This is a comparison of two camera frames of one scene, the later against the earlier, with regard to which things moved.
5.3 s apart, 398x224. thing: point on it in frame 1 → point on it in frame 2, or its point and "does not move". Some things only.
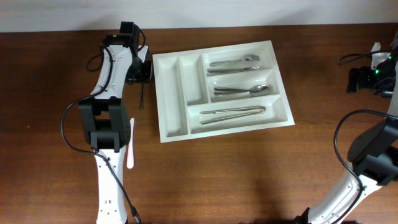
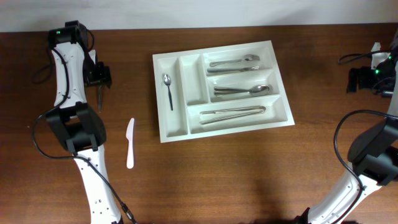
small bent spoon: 142,96 → 167,79
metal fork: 228,70 does not move
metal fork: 249,57 does not move
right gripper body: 381,79 does not move
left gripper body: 142,72 → 99,73
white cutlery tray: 219,91 does not move
